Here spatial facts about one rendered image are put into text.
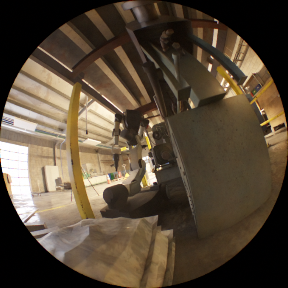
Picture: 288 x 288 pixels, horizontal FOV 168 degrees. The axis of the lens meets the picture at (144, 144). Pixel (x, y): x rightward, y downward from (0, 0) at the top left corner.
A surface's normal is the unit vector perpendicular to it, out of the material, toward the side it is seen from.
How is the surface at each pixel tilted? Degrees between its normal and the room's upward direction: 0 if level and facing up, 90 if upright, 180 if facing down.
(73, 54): 180
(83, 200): 90
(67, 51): 180
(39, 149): 90
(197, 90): 90
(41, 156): 90
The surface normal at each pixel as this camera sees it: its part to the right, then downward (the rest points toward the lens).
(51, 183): 0.91, -0.33
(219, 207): -0.31, -0.15
